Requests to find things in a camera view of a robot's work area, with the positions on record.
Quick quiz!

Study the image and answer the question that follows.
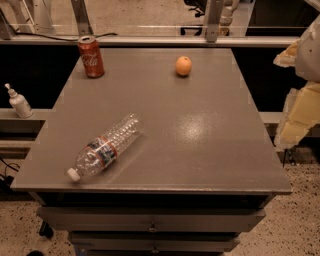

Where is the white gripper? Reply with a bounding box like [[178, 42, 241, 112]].
[[273, 17, 320, 150]]

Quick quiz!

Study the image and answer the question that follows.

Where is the red coke can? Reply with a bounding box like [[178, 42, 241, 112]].
[[78, 35, 105, 78]]

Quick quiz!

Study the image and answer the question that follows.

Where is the orange fruit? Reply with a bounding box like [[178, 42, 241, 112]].
[[175, 56, 192, 76]]

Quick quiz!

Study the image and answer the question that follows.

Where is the grey drawer cabinet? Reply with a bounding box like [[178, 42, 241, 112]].
[[13, 48, 291, 256]]

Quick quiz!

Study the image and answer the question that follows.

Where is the clear plastic water bottle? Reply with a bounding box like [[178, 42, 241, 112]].
[[67, 114, 142, 182]]

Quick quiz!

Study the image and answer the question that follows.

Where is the grey drawer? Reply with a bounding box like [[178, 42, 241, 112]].
[[37, 207, 265, 233], [68, 232, 239, 253]]

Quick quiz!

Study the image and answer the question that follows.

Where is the top grey drawer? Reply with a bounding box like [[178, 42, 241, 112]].
[[37, 207, 265, 233]]

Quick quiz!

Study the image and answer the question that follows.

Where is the white pump dispenser bottle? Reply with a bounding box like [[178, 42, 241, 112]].
[[5, 83, 33, 119]]

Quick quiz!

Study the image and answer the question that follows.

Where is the black caster wheel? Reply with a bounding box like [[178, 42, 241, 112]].
[[39, 221, 54, 239]]

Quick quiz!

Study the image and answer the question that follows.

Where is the black cable on shelf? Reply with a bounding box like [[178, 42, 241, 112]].
[[0, 9, 119, 43]]

